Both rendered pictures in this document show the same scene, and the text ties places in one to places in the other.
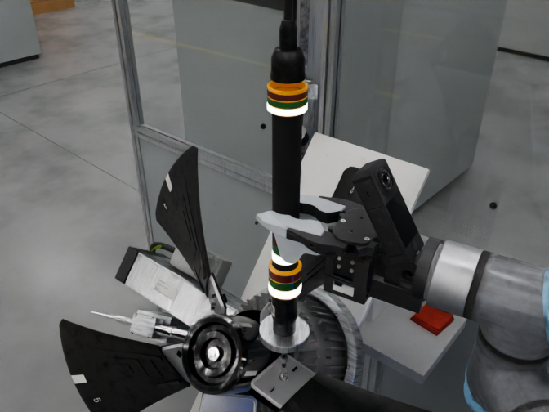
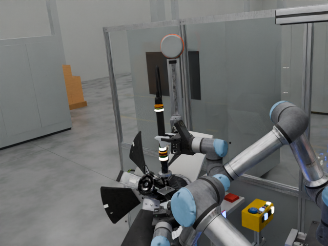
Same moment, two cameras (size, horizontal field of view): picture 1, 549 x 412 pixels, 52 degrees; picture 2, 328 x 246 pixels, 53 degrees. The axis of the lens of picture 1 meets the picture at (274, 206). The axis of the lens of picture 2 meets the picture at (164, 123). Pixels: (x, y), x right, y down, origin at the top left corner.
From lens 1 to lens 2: 100 cm
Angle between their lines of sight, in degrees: 17
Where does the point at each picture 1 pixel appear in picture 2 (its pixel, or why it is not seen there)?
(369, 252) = (179, 140)
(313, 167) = not seen: hidden behind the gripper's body
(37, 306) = (75, 230)
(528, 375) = (215, 163)
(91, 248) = (98, 207)
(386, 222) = (182, 133)
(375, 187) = (178, 125)
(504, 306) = (206, 146)
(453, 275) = (196, 141)
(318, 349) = (178, 187)
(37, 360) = not seen: outside the picture
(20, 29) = (63, 116)
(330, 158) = not seen: hidden behind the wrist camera
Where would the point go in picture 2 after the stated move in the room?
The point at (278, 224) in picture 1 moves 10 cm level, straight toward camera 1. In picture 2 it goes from (158, 137) to (157, 144)
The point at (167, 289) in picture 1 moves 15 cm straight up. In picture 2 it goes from (133, 180) to (130, 157)
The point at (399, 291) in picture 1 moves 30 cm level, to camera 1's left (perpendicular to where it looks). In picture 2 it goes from (188, 150) to (125, 153)
